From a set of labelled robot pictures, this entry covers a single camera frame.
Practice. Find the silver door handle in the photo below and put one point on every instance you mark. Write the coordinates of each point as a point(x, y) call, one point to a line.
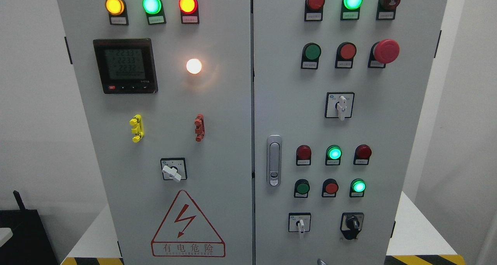
point(273, 159)

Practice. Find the left grey cabinet door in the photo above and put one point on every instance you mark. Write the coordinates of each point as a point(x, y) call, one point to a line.
point(219, 167)

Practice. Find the grey cabinet door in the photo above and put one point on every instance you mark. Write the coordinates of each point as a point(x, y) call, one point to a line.
point(219, 167)
point(290, 102)

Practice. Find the right grey cabinet door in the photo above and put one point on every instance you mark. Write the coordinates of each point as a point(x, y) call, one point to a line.
point(290, 102)

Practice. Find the red terminal connector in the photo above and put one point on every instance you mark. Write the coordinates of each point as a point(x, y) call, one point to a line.
point(199, 127)

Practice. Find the red indicator light middle left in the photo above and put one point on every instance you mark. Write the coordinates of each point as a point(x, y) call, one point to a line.
point(303, 155)

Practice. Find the red indicator light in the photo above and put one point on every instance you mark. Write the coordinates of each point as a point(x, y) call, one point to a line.
point(313, 10)
point(362, 155)
point(303, 155)

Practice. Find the white lit indicator lamp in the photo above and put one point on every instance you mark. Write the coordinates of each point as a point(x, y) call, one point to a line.
point(194, 66)

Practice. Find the green push button lower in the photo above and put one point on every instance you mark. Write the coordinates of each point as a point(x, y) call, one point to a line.
point(301, 188)

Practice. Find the green push button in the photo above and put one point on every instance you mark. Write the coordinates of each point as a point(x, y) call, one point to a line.
point(301, 188)
point(310, 56)

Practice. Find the green lit indicator middle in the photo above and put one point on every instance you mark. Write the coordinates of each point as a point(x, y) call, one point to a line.
point(333, 156)

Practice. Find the green lit indicator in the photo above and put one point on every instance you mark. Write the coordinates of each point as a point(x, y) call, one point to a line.
point(350, 9)
point(333, 156)

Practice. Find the green push button upper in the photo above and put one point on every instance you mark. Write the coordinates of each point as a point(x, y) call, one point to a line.
point(310, 56)

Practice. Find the red push button lower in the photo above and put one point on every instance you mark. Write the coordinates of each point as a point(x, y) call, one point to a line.
point(329, 188)

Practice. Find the red push button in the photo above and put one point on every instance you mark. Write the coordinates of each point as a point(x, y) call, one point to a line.
point(345, 55)
point(329, 188)

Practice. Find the yellow terminal connector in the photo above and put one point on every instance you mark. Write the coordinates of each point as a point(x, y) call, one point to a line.
point(137, 128)

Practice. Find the red indicator light middle right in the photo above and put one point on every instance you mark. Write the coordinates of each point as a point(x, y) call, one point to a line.
point(362, 155)

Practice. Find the red push button upper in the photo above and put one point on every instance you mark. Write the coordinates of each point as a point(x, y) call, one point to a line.
point(345, 55)

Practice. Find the red electric hazard sticker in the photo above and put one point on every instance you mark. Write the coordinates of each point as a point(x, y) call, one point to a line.
point(186, 232)

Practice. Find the green lit button lower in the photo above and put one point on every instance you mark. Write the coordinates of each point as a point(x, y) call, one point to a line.
point(357, 188)

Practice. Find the red-orange indicator light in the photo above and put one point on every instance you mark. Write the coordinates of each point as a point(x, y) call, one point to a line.
point(189, 11)

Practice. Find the black digital power meter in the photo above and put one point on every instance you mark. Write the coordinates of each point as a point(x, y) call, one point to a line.
point(126, 66)

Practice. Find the red indicator light top right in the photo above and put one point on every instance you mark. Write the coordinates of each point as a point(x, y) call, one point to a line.
point(313, 10)

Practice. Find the green indicator light top left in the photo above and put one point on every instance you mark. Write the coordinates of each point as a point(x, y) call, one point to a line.
point(154, 11)

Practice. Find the red emergency stop button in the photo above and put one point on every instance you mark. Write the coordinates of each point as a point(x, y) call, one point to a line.
point(383, 53)

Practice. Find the green lit indicator top right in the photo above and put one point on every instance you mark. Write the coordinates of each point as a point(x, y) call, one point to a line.
point(350, 9)

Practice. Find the yellow indicator light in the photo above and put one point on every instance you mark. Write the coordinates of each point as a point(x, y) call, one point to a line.
point(117, 12)

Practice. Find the dark red buzzer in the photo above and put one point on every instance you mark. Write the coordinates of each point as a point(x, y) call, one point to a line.
point(386, 9)

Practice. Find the black box at left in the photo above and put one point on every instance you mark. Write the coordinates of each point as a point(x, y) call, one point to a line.
point(29, 244)

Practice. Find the left door rotary switch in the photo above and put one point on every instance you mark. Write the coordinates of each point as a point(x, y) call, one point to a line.
point(174, 169)

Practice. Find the white rotary switch upper right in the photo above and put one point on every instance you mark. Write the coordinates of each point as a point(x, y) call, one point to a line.
point(339, 105)

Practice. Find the white rotary switch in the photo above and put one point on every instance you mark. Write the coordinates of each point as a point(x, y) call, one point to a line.
point(299, 222)
point(339, 105)

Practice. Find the white rotary switch lower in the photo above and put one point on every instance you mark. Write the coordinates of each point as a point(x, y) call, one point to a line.
point(299, 222)

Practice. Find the black selector knob switch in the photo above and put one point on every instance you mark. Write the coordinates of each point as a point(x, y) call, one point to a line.
point(351, 224)

